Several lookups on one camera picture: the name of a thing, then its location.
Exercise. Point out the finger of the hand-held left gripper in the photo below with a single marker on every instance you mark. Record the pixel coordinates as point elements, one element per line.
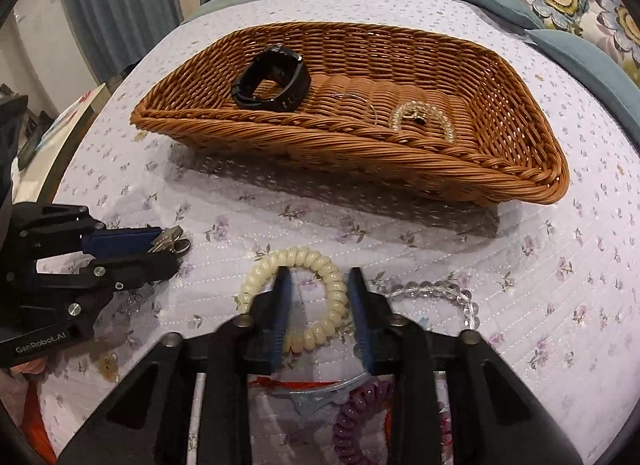
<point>120,241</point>
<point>145,265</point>

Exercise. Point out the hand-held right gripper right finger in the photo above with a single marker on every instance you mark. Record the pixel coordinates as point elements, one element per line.
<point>359,315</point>

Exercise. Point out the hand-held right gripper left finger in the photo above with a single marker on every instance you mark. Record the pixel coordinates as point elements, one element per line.
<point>283,315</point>

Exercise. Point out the brown wicker basket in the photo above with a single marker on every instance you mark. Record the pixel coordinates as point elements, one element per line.
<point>350,155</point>

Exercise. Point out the orange cloth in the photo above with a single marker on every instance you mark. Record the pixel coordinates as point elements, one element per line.
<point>37,420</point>

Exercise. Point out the white floral quilt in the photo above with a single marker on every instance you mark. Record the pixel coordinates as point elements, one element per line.
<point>500,255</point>

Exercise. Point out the black wrist watch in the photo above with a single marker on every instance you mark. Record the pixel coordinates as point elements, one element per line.
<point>291,90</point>

